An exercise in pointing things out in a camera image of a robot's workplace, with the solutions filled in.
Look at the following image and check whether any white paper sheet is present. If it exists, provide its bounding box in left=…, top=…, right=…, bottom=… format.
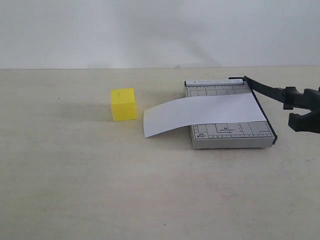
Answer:
left=143, top=93, right=266, bottom=138

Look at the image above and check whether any grey paper cutter base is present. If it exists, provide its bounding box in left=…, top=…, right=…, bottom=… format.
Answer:
left=184, top=77, right=278, bottom=149

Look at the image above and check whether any yellow cube block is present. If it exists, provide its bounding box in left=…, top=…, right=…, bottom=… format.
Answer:
left=110, top=88, right=137, bottom=122

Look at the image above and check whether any black cutter blade arm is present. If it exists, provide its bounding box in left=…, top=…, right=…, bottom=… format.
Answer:
left=242, top=75, right=307, bottom=111

